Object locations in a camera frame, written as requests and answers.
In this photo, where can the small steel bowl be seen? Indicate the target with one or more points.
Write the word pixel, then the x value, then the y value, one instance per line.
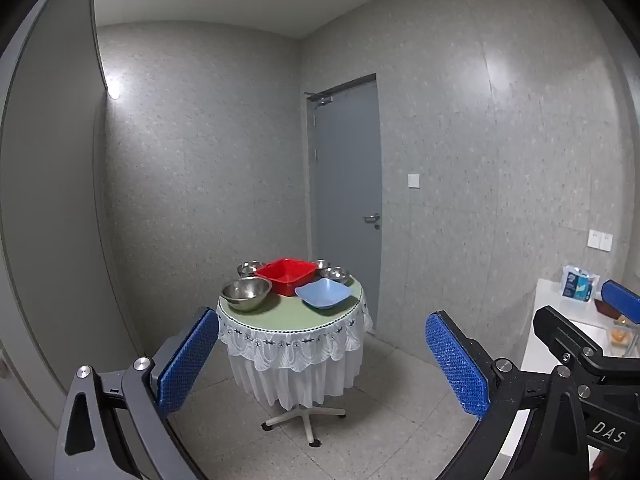
pixel 321 263
pixel 248 268

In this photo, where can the medium steel bowl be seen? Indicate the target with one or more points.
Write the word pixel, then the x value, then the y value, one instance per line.
pixel 335 274

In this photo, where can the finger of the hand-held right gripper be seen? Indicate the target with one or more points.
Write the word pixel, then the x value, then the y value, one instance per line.
pixel 565 330
pixel 622 300

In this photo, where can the blue white wipes packet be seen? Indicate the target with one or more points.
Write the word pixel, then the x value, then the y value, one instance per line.
pixel 577 285

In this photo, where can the clear container with orange food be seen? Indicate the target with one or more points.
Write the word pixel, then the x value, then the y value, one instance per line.
pixel 621 337

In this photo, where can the white wall socket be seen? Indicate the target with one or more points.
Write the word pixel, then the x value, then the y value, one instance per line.
pixel 606 242
pixel 594 239

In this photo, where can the white light switch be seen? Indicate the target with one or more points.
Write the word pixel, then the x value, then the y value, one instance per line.
pixel 413 181

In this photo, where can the brown box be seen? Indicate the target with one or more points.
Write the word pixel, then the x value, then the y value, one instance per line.
pixel 607 307

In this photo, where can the red plastic basin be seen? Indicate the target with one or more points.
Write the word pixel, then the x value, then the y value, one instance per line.
pixel 286 274

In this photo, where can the grey partition panel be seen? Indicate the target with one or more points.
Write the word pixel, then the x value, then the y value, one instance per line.
pixel 50 185

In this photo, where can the large steel bowl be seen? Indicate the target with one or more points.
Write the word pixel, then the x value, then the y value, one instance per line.
pixel 246 294

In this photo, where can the round table with lace cloth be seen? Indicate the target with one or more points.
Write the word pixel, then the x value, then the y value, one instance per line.
pixel 295 340

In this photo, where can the white star table base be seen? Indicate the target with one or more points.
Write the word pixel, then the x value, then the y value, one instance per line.
pixel 306 417

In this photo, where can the grey door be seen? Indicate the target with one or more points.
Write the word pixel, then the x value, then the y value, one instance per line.
pixel 345 180

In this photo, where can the door closer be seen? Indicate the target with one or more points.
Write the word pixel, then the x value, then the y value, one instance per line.
pixel 320 98

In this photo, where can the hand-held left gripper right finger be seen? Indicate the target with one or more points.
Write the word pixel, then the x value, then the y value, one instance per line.
pixel 457 365

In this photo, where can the blue square plate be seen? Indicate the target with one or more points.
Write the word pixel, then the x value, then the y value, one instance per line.
pixel 323 293

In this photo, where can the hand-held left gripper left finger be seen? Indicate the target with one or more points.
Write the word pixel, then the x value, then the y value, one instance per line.
pixel 187 360

